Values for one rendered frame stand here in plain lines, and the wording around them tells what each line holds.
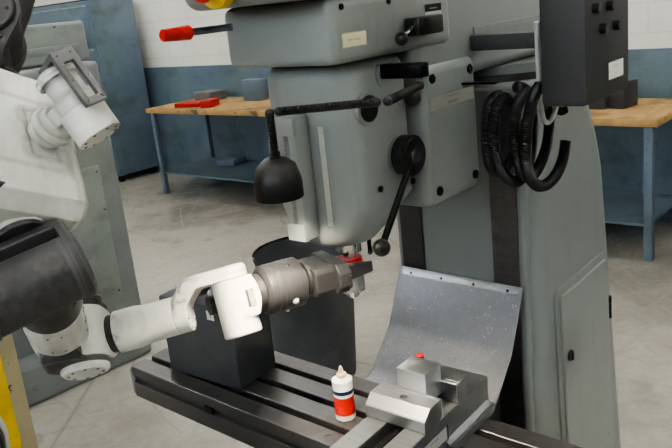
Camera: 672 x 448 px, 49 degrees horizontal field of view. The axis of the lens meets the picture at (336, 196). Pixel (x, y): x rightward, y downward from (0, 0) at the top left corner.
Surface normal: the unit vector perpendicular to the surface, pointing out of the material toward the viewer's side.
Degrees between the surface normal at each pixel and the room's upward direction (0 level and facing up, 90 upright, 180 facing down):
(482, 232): 90
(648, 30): 90
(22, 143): 58
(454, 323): 63
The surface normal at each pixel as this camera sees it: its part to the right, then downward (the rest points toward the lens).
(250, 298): 0.43, -0.19
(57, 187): 0.74, -0.52
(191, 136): -0.64, 0.26
